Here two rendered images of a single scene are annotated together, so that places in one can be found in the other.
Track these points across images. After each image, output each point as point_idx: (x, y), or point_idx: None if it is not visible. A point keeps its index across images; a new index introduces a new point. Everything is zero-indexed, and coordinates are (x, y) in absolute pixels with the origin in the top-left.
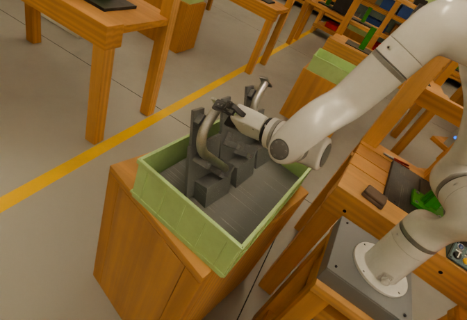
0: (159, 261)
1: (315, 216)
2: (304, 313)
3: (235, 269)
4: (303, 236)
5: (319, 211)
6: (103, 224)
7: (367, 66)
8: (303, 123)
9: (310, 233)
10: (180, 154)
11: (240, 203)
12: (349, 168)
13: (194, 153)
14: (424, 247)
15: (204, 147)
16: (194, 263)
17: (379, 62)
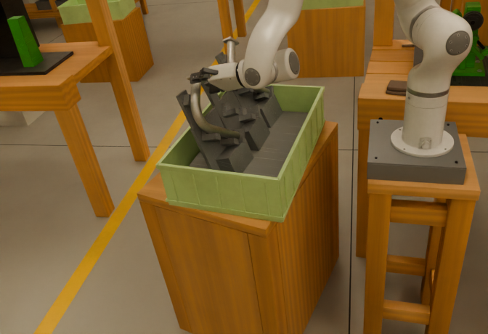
0: (226, 249)
1: (359, 143)
2: (380, 221)
3: (306, 231)
4: (362, 171)
5: (359, 136)
6: (160, 260)
7: None
8: (255, 46)
9: (366, 163)
10: (192, 149)
11: (269, 160)
12: (367, 78)
13: (200, 133)
14: (430, 93)
15: (204, 121)
16: (252, 223)
17: None
